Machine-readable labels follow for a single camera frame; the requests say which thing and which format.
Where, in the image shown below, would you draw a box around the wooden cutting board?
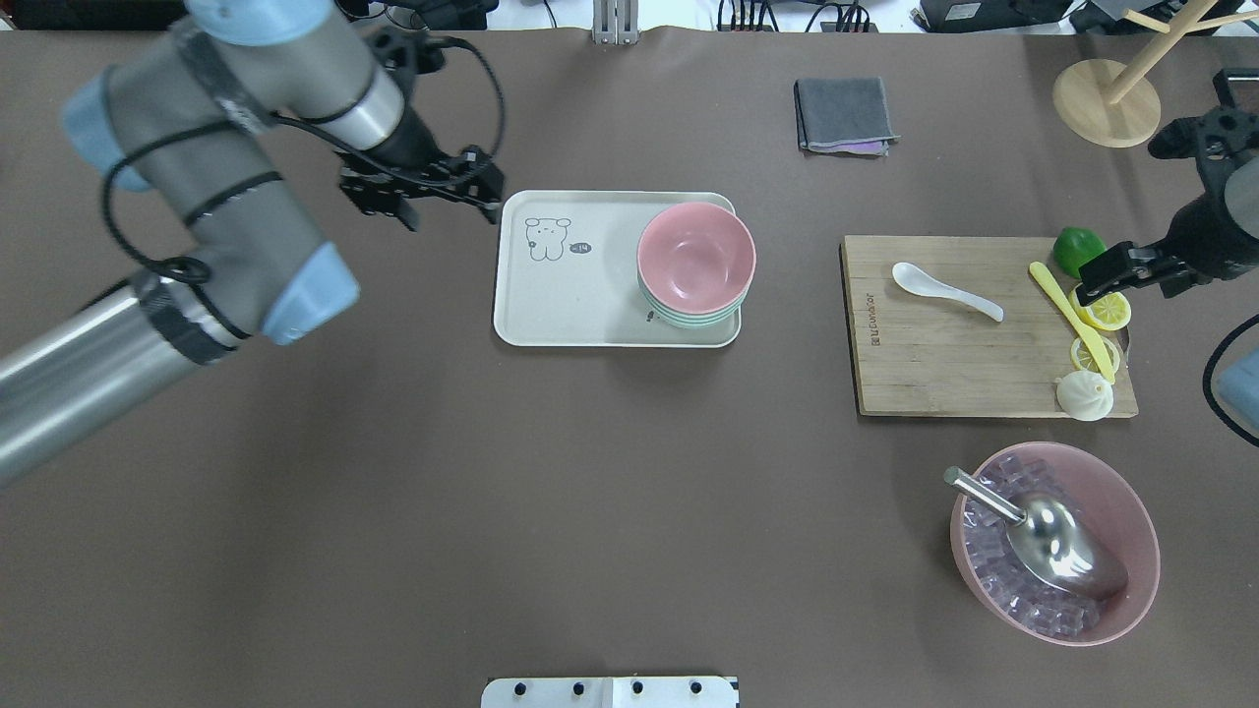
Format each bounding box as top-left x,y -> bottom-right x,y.
841,236 -> 1076,418

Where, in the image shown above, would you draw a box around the white ceramic spoon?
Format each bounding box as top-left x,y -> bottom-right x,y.
891,262 -> 1003,323

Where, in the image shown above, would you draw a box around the large pink ice bowl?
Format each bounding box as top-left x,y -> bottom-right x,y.
949,441 -> 1161,648

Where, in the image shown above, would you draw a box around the yellow plastic knife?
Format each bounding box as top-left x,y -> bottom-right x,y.
1027,261 -> 1115,384

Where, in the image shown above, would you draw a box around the cream serving tray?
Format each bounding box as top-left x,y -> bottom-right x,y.
492,190 -> 742,348

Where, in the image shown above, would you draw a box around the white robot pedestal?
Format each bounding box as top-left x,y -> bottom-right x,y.
480,677 -> 742,707

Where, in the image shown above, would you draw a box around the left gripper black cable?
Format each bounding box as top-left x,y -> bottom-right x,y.
101,35 -> 507,286

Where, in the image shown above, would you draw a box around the green lime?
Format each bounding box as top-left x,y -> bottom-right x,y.
1051,227 -> 1108,278

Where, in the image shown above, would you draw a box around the stacked green bowls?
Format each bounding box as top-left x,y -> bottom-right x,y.
641,288 -> 743,328

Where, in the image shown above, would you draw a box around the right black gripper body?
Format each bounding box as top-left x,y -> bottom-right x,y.
1148,106 -> 1258,299

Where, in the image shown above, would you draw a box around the metal ice scoop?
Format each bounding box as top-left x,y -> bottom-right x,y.
943,466 -> 1129,601

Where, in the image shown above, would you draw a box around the small pink bowl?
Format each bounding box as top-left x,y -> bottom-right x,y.
635,202 -> 758,317

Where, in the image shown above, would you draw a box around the wooden mug tree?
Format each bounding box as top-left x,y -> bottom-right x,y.
1053,1 -> 1258,147

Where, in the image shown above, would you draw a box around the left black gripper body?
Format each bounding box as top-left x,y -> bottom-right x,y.
337,28 -> 507,215

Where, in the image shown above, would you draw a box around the aluminium frame post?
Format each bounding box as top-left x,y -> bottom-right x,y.
592,0 -> 641,47

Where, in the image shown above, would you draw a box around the white steamed bun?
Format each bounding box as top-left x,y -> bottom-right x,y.
1053,369 -> 1114,422

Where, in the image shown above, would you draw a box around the grey folded cloth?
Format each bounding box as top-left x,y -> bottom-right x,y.
793,77 -> 900,156

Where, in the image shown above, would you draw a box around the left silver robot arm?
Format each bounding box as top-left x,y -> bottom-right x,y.
1,1 -> 505,488

